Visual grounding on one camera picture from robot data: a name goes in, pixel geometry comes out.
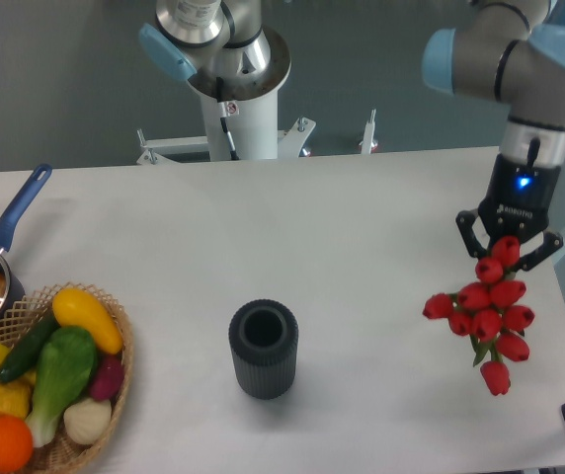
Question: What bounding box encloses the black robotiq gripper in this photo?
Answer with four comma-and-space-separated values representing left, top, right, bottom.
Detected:
455, 154, 564, 273

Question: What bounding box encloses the red tulip bouquet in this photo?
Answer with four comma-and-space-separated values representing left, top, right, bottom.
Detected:
422, 236, 535, 396

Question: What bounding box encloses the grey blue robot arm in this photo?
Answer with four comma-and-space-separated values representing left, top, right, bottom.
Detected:
138, 1, 565, 273

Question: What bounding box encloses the dark grey ribbed vase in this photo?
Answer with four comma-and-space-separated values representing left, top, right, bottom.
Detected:
228, 299, 299, 400

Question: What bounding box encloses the purple red radish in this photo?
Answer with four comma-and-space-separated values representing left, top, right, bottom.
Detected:
88, 355, 124, 401

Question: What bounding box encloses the yellow squash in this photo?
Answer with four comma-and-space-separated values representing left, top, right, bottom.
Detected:
51, 287, 123, 356

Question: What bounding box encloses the green lettuce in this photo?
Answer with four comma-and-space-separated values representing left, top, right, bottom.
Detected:
26, 326, 98, 448

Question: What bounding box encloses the white garlic bulb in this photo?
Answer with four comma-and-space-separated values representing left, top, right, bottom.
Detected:
63, 397, 112, 445

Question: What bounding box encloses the woven wicker basket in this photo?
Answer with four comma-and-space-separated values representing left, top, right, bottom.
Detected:
0, 283, 133, 473

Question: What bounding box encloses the dark green cucumber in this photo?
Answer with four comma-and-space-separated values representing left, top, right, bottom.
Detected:
0, 310, 59, 384

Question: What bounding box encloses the orange fruit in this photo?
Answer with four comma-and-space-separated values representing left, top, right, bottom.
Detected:
0, 416, 34, 473

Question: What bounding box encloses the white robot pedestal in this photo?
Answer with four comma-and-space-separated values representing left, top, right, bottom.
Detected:
136, 93, 317, 165

